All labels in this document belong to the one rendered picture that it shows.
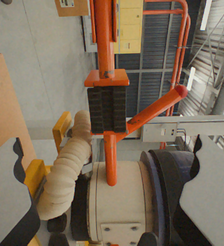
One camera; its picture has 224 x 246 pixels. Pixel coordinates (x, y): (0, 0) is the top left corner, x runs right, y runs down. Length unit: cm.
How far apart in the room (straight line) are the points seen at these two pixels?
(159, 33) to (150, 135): 996
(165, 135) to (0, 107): 121
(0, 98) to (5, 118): 5
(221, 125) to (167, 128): 49
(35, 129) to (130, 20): 658
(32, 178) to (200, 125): 144
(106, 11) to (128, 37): 732
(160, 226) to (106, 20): 32
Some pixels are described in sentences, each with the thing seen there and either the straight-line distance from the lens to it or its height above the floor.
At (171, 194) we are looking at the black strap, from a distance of 32.
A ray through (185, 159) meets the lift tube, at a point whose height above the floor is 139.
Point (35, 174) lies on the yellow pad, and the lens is 27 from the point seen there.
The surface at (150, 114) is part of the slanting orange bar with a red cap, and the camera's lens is 27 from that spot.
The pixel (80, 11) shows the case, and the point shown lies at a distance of 221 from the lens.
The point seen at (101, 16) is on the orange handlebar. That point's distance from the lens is 21.
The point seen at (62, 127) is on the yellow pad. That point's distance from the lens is 37.
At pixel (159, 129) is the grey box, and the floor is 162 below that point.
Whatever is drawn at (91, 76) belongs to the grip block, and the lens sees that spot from 24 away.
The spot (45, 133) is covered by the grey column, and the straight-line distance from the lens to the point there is 151.
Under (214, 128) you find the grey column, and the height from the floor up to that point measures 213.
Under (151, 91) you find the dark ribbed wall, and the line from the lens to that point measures 1186.
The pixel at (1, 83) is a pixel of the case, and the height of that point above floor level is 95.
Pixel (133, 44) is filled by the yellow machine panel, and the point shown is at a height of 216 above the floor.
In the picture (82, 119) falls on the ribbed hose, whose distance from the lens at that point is 32.
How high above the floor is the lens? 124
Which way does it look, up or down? 1 degrees down
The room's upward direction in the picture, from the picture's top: 88 degrees clockwise
